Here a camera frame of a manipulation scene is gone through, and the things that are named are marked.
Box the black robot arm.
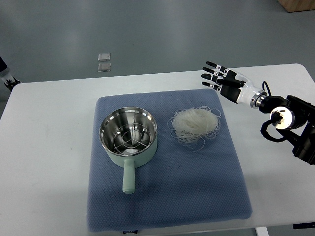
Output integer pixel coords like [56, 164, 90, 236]
[254, 95, 315, 165]

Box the upper square floor plate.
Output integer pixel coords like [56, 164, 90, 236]
[98, 53, 111, 61]

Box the black table control panel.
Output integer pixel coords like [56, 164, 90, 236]
[293, 222, 315, 230]

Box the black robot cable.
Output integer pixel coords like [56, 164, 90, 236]
[261, 81, 273, 97]

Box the white table leg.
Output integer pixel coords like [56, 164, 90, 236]
[255, 227, 269, 236]

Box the blue quilted mat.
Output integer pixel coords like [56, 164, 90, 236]
[87, 89, 252, 232]

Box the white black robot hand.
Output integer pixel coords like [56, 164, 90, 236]
[201, 61, 267, 109]

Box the black white object left edge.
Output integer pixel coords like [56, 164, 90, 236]
[0, 57, 21, 91]

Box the white vermicelli bundle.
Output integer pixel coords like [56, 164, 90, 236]
[167, 106, 222, 151]

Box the wooden box corner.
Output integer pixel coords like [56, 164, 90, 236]
[278, 0, 315, 13]

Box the round wire steaming rack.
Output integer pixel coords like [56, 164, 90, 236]
[113, 123, 151, 155]

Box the mint green steel pot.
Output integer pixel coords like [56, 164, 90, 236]
[99, 107, 158, 194]

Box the dark mat label tag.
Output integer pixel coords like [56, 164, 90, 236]
[123, 230, 138, 235]

